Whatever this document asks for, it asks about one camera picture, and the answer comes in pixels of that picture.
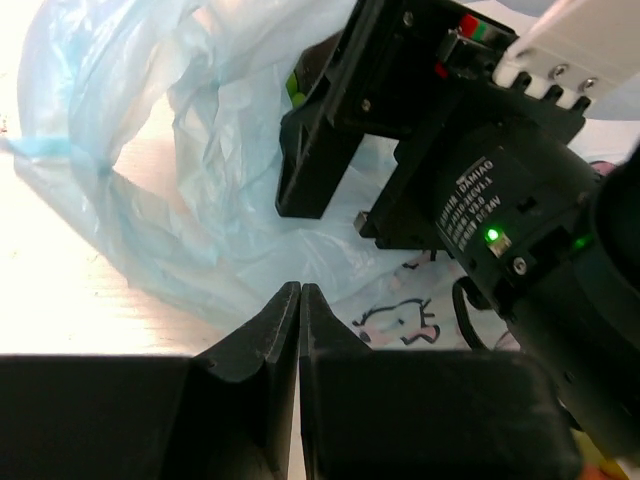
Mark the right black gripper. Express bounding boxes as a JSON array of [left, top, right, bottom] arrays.
[[325, 1, 639, 457]]

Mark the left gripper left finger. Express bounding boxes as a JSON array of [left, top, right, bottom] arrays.
[[1, 282, 301, 479]]

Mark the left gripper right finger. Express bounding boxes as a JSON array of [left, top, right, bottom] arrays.
[[299, 284, 583, 479]]

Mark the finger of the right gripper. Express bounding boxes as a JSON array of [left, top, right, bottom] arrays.
[[276, 46, 370, 219]]

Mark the dark purple fake fruit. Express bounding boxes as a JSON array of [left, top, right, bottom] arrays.
[[286, 32, 341, 108]]

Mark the light blue plastic bag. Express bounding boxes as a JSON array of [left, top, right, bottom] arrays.
[[1, 1, 463, 355]]

